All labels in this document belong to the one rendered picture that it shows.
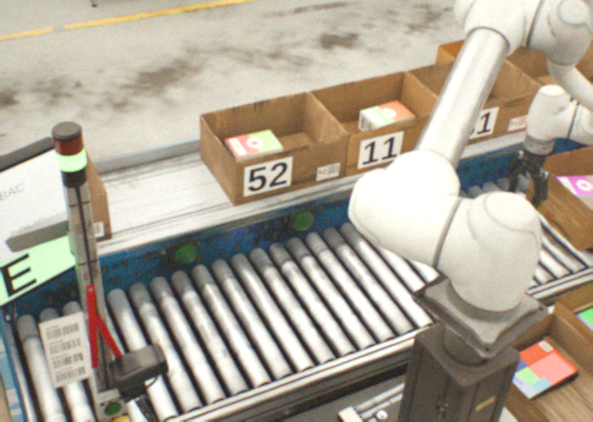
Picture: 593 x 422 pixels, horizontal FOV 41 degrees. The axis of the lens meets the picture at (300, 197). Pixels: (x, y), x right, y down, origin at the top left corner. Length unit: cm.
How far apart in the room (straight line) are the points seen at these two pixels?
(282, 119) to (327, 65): 236
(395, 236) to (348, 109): 128
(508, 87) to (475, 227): 157
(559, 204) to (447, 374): 108
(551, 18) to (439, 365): 83
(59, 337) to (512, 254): 91
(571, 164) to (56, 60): 330
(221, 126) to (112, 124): 191
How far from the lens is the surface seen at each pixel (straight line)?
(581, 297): 249
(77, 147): 141
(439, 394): 187
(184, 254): 239
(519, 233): 156
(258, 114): 267
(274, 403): 216
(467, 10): 198
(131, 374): 175
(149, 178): 258
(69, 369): 177
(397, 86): 291
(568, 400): 226
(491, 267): 158
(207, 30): 544
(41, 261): 169
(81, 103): 469
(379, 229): 162
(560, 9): 194
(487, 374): 182
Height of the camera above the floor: 243
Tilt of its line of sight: 38 degrees down
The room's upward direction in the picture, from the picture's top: 4 degrees clockwise
